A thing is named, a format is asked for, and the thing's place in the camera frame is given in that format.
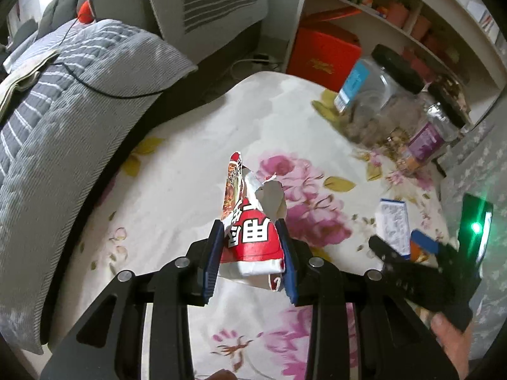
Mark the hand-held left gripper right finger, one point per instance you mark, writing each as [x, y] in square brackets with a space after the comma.
[288, 267]

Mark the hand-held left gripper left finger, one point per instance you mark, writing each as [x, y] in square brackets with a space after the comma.
[210, 263]

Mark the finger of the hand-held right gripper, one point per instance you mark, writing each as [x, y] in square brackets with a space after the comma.
[388, 255]
[426, 241]

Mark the torn red noodle cup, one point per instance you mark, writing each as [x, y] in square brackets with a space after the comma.
[249, 241]

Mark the person's right hand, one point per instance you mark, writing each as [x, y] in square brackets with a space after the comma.
[451, 344]

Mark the person's left hand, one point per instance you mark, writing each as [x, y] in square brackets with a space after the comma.
[223, 375]

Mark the small white printed packet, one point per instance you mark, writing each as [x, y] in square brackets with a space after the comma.
[394, 225]

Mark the floral tablecloth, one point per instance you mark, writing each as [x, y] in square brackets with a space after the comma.
[178, 182]

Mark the clear jar purple label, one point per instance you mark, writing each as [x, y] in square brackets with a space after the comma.
[427, 138]

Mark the clear jar blue label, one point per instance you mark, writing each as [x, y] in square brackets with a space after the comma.
[368, 103]

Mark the striped grey sofa cover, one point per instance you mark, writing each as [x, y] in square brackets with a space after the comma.
[79, 107]

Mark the red gift box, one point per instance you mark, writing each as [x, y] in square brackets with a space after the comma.
[323, 57]

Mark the pink pot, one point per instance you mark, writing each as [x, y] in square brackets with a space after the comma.
[422, 27]
[397, 15]

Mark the white bookshelf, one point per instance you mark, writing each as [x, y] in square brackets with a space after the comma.
[447, 27]

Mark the white upright books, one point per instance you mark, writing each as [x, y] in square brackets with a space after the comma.
[485, 19]

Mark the long red box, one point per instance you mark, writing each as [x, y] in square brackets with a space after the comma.
[336, 14]

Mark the striped grey armrest cover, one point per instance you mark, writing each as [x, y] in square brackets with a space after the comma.
[222, 4]

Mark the beige folded cloth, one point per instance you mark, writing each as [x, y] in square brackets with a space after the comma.
[19, 81]

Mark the grey sofa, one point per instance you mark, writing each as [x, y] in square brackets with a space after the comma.
[130, 2]

